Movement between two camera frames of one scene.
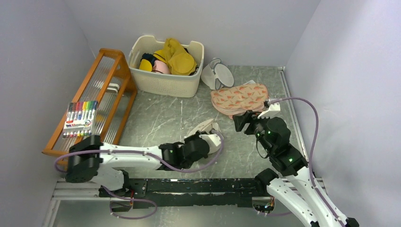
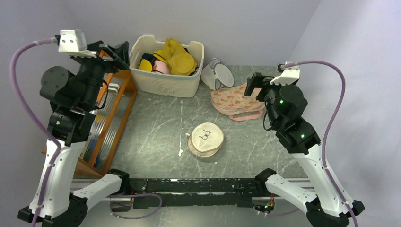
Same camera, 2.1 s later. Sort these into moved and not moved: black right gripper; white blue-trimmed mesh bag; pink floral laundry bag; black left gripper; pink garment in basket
Moved: black right gripper; black left gripper
Not moved: pink floral laundry bag; pink garment in basket; white blue-trimmed mesh bag
